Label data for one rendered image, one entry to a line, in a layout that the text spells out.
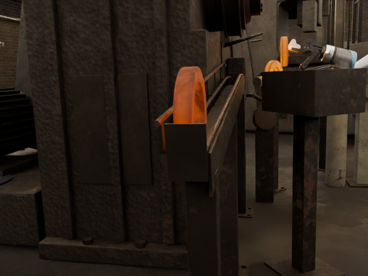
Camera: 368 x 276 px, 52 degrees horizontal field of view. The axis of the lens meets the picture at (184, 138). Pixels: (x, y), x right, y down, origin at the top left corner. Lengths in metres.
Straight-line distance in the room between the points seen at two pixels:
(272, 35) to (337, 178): 2.37
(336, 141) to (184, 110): 1.88
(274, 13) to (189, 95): 3.90
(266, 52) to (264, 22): 0.33
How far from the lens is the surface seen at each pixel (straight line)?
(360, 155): 2.57
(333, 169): 2.52
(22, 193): 1.77
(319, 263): 1.57
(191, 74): 0.70
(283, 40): 2.11
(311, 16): 4.24
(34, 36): 1.60
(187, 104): 0.66
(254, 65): 4.54
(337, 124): 2.46
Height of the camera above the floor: 0.72
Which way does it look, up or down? 9 degrees down
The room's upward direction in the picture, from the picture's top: 2 degrees counter-clockwise
